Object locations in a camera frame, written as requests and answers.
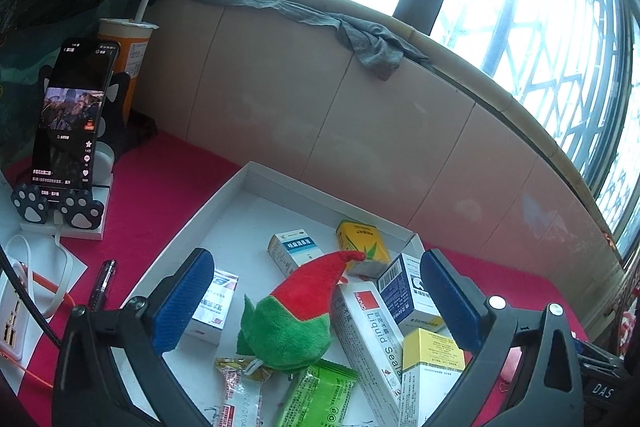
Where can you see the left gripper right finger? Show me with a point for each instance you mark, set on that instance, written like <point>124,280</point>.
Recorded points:
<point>546,389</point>

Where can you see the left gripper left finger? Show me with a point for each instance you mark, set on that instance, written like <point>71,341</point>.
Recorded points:
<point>88,389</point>

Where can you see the blue white medicine box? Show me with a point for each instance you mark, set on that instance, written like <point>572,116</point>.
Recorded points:
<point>411,306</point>

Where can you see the red chili plush toy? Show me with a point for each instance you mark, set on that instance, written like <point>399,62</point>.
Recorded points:
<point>289,329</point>

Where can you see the white power strip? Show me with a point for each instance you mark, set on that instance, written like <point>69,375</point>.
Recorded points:
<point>13,321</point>

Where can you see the black pen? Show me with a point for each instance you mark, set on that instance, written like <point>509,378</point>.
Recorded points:
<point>98,295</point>

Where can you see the yellow white box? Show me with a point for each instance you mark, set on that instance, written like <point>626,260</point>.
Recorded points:
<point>431,365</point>

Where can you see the white red blue box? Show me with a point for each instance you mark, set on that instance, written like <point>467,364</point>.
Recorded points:
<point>208,320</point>

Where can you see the red white snack packet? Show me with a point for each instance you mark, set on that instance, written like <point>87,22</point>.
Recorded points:
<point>241,404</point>

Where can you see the paw phone stand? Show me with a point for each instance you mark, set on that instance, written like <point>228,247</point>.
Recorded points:
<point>80,213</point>

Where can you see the white liquid sealer box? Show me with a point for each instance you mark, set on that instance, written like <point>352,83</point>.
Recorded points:
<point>372,343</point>

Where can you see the white cardboard tray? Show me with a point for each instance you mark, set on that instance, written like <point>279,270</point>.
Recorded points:
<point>235,226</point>

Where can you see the red cloth mat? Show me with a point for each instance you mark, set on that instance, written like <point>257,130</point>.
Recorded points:
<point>158,187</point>

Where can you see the green snack packet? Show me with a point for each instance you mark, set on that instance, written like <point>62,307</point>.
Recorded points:
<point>319,396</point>

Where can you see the white blue small box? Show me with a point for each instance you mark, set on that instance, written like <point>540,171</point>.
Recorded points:
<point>289,250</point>

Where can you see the yellow medicine box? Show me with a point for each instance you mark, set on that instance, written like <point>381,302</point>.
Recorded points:
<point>355,236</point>

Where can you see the black smartphone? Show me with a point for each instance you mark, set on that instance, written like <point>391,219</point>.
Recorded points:
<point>69,119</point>

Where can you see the orange drink cup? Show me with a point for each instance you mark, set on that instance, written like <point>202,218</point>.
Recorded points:
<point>133,37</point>

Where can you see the grey rag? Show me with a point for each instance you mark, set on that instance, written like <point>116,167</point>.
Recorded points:
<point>374,45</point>

